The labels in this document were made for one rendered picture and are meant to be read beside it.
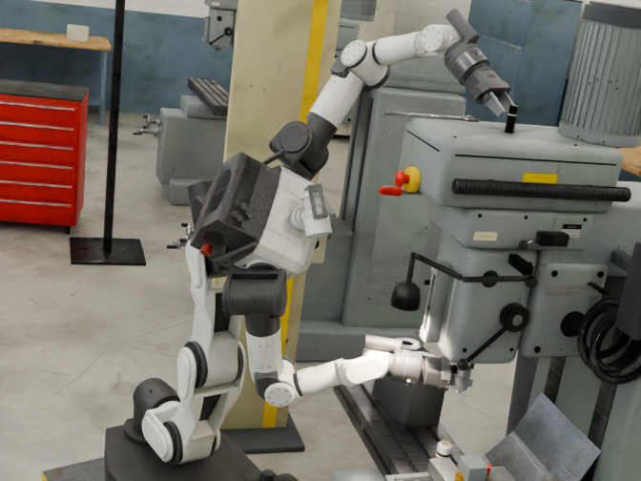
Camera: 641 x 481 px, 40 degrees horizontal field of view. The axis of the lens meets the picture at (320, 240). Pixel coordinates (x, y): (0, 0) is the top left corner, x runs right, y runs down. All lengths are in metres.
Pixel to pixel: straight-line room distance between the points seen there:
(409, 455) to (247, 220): 0.84
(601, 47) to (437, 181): 0.51
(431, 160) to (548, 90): 7.62
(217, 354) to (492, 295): 0.89
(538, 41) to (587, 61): 7.25
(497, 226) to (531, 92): 7.47
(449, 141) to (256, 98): 1.86
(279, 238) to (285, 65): 1.61
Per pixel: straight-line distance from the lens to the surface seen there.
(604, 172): 2.21
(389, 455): 2.59
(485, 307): 2.22
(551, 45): 9.57
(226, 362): 2.71
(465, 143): 2.02
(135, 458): 3.11
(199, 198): 2.59
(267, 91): 3.77
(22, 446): 4.25
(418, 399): 2.70
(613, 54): 2.21
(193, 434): 2.87
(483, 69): 2.22
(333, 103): 2.40
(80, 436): 4.30
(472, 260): 2.16
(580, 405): 2.61
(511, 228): 2.14
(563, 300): 2.29
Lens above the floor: 2.27
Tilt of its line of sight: 19 degrees down
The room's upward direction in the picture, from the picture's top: 8 degrees clockwise
